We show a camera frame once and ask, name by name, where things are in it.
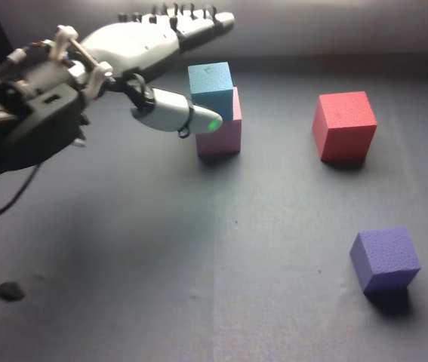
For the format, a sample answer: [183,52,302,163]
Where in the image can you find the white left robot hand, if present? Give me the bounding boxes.
[80,4,236,140]

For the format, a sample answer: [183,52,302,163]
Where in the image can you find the small blue cube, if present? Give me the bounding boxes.
[187,62,235,122]

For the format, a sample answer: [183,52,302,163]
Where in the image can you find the red cube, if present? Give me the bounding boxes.
[311,90,378,163]

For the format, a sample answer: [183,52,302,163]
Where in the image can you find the pink cube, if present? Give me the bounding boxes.
[195,86,243,155]

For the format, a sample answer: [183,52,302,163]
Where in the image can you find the small purple cube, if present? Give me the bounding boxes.
[349,226,422,296]

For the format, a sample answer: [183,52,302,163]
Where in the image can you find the grey table cloth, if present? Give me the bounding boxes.
[0,55,428,362]

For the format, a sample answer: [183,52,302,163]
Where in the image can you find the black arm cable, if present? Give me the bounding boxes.
[0,161,44,224]

